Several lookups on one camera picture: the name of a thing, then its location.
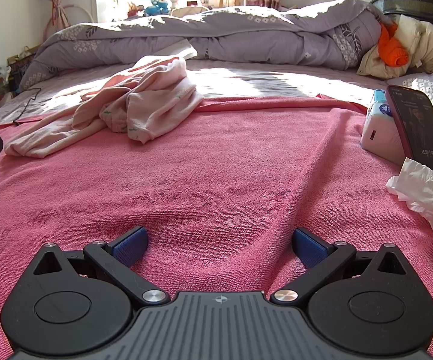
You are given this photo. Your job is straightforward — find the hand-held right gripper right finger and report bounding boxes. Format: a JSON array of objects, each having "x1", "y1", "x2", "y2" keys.
[{"x1": 270, "y1": 227, "x2": 408, "y2": 305}]

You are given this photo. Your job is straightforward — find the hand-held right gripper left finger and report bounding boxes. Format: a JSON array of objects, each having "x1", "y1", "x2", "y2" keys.
[{"x1": 33, "y1": 226, "x2": 170, "y2": 306}]

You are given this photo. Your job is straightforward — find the pink strawberry pajama pants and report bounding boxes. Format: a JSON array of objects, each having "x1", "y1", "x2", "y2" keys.
[{"x1": 4, "y1": 75, "x2": 135, "y2": 159}]

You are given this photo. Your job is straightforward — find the pink strawberry pajama top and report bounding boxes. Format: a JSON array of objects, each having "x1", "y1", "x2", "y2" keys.
[{"x1": 72, "y1": 55, "x2": 205, "y2": 145}]

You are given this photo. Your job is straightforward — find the pink towel blanket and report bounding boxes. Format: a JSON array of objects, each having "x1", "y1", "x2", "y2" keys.
[{"x1": 0, "y1": 95, "x2": 433, "y2": 360}]

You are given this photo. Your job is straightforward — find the crumpled white tissue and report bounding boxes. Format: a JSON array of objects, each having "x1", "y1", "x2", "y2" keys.
[{"x1": 385, "y1": 157, "x2": 433, "y2": 238}]

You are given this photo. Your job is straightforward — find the smartphone in red case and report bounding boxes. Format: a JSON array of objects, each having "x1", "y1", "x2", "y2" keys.
[{"x1": 386, "y1": 84, "x2": 433, "y2": 192}]

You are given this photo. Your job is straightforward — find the pink white hula hoop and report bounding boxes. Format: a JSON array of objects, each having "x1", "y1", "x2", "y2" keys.
[{"x1": 43, "y1": 4, "x2": 98, "y2": 40}]

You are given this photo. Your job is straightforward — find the grey purple bed sheet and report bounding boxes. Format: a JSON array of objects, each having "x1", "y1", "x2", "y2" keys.
[{"x1": 0, "y1": 58, "x2": 390, "y2": 132}]

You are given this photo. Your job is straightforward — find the orange garment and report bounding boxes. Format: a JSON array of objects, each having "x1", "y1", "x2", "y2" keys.
[{"x1": 377, "y1": 22, "x2": 409, "y2": 67}]

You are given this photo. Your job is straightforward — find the purple floral quilt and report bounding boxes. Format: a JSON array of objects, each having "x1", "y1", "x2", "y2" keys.
[{"x1": 18, "y1": 0, "x2": 393, "y2": 91}]

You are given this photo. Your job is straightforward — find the blue toy figure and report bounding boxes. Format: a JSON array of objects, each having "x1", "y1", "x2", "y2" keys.
[{"x1": 144, "y1": 0, "x2": 170, "y2": 16}]

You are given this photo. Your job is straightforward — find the cream puffer jacket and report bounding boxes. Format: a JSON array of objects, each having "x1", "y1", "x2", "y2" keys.
[{"x1": 357, "y1": 14, "x2": 433, "y2": 80}]

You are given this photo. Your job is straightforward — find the dark bed headboard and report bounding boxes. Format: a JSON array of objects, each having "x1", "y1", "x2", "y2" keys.
[{"x1": 368, "y1": 0, "x2": 433, "y2": 32}]

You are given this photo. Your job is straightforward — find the thin black cable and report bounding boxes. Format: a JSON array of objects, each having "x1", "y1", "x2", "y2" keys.
[{"x1": 13, "y1": 88, "x2": 42, "y2": 125}]

